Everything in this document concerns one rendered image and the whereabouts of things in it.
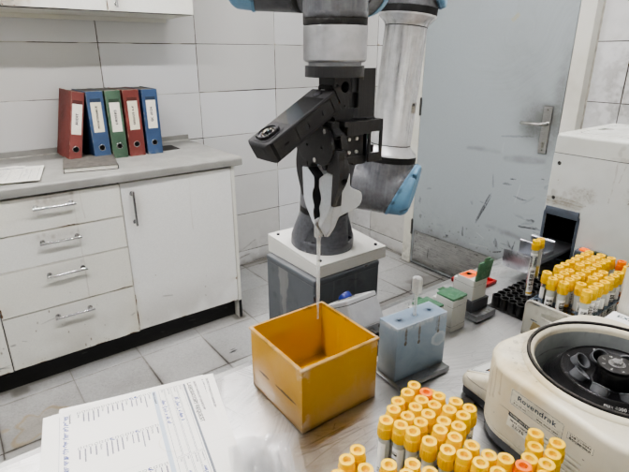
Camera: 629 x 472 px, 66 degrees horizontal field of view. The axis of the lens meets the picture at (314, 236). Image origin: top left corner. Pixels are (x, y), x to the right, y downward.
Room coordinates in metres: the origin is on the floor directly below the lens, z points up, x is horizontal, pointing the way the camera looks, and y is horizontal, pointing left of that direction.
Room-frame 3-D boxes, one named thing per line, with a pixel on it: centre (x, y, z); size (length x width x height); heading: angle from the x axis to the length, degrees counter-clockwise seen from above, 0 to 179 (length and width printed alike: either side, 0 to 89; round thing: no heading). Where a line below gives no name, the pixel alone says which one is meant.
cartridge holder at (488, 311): (0.84, -0.30, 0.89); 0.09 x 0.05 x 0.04; 35
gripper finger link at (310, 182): (0.63, -0.02, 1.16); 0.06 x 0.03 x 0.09; 126
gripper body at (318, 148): (0.62, -0.03, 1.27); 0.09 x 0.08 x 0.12; 126
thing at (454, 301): (0.79, -0.24, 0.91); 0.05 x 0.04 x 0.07; 37
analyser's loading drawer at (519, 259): (1.05, -0.53, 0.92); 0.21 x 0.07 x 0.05; 127
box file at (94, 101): (2.38, 1.07, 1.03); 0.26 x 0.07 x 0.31; 37
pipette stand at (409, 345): (0.65, -0.15, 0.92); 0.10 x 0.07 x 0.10; 122
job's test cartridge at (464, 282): (0.84, -0.30, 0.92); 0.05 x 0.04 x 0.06; 35
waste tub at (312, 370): (0.60, 0.00, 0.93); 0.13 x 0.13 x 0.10; 36
